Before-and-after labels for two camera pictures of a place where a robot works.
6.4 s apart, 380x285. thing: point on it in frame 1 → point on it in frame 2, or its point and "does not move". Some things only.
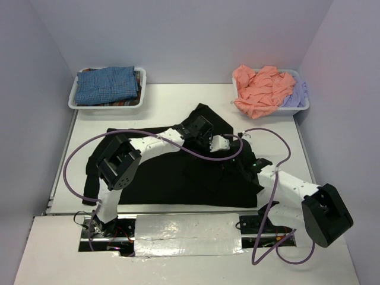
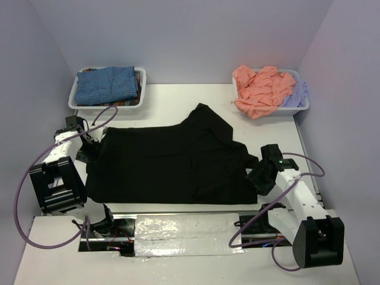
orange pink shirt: (260, 92) does not move
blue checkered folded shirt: (105, 85) does not move
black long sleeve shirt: (211, 168) does not move
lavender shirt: (298, 97) does not move
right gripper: (233, 168) → (263, 188)
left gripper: (206, 137) → (90, 158)
